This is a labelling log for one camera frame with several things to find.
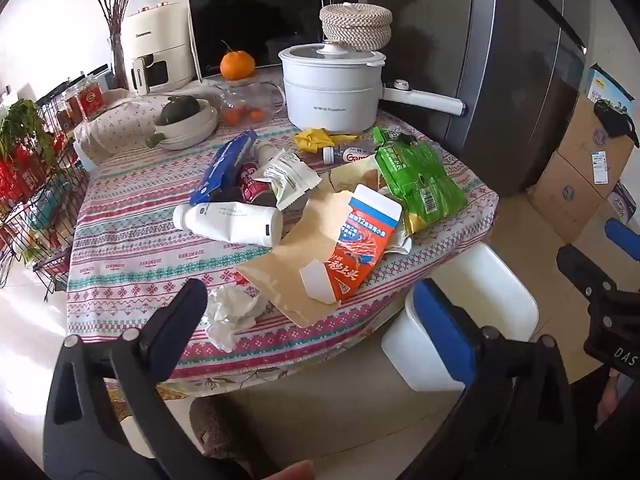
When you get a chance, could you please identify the large cardboard box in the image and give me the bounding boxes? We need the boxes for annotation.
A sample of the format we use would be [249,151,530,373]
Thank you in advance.
[527,152,618,243]

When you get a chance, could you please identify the small white bottle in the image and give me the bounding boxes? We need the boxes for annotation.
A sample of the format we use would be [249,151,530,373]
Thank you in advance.
[255,141,286,166]

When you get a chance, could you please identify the person's dark pants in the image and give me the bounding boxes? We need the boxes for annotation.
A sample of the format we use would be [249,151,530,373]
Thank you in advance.
[565,370,640,480]

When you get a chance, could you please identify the grey refrigerator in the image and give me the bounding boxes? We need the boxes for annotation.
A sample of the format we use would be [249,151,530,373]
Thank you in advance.
[390,0,588,198]

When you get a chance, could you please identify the green squash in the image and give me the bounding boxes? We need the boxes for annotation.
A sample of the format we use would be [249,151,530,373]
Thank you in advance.
[153,95,201,126]

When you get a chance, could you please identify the blue printed carton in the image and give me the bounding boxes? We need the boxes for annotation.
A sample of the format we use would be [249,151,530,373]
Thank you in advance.
[582,63,636,116]

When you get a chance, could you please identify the person's right hand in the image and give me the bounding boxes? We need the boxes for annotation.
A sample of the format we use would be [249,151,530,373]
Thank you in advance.
[595,372,623,431]

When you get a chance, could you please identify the white ceramic bowl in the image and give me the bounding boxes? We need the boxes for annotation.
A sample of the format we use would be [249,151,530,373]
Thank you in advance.
[146,97,219,151]

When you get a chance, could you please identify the large white plastic bottle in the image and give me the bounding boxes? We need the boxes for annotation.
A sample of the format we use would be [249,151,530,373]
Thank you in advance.
[172,200,284,248]

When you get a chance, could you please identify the green leafy plant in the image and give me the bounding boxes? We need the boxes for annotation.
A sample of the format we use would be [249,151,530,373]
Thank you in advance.
[0,99,56,166]

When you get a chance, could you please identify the green snack bag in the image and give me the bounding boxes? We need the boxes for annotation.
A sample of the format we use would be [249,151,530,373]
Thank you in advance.
[372,126,468,236]

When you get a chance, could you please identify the white sachet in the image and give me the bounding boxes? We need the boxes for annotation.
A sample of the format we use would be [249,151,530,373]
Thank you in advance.
[250,149,323,211]

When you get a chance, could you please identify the orange and blue carton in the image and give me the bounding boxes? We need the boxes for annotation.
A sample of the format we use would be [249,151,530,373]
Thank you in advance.
[299,184,403,305]

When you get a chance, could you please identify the glass teapot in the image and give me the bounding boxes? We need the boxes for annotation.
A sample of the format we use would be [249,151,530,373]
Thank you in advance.
[202,77,286,128]

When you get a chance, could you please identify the white dotted cloth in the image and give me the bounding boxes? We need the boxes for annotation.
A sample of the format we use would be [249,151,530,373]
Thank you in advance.
[75,92,166,161]

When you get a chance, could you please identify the brown paper envelope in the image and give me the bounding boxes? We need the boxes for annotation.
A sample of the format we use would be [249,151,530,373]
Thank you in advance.
[235,165,396,328]

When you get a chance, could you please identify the patterned tablecloth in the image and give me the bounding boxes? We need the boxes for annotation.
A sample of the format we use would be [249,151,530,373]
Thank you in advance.
[65,67,501,391]

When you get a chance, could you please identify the brown furry slipper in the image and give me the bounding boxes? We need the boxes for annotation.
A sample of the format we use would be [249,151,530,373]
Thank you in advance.
[189,397,261,480]

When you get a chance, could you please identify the cream air fryer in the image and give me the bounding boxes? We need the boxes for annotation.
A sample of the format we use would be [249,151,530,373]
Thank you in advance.
[120,2,196,96]

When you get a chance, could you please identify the blue tissue box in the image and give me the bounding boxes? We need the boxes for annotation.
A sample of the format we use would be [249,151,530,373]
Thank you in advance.
[607,180,638,226]

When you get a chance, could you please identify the clear plastic water bottle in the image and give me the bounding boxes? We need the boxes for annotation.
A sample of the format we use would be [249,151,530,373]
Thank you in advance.
[322,140,381,165]

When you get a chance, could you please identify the crumpled white tissue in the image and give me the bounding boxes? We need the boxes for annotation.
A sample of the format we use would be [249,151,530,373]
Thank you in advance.
[202,285,268,353]

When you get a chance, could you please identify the black wire rack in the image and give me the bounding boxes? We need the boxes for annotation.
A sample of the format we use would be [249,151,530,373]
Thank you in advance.
[0,65,116,301]

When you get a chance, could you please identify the vase of dry twigs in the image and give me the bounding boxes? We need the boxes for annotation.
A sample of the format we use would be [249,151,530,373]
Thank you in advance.
[90,0,146,91]

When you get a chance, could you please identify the red drink can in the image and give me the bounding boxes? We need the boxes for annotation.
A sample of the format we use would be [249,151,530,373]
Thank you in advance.
[237,162,273,203]

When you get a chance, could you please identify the black microwave oven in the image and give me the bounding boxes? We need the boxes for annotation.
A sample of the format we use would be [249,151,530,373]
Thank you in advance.
[187,0,368,83]

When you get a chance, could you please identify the blue snack packet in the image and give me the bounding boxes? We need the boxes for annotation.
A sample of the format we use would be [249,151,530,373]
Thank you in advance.
[189,130,258,206]

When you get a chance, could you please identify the white electric cooking pot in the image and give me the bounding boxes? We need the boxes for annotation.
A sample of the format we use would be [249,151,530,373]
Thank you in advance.
[278,40,466,136]

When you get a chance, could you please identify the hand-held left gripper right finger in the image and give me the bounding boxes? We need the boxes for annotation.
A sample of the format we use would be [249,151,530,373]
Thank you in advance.
[412,277,603,480]

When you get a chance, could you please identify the red label jar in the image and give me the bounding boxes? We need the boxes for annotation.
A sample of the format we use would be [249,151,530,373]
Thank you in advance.
[75,77,106,118]

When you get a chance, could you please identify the black cloth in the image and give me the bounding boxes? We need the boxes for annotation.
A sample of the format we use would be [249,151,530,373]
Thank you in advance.
[592,100,640,148]

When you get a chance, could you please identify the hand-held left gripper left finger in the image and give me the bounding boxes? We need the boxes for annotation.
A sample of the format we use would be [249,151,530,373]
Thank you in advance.
[42,277,251,480]

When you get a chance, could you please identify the yellow wrapper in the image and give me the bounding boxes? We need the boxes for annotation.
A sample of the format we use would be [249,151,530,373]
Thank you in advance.
[293,128,333,153]

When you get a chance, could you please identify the orange with leaf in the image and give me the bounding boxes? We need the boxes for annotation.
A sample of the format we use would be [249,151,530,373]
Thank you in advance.
[220,40,256,81]

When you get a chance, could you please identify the woven lidded basket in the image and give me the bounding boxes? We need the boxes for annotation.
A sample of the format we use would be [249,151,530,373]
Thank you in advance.
[320,3,393,53]

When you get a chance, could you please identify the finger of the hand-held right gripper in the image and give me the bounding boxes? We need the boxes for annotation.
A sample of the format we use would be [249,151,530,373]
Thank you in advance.
[604,217,640,263]
[556,244,640,311]

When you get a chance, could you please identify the white plastic bin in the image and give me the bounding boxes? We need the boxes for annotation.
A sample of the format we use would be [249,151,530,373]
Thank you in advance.
[381,242,540,392]

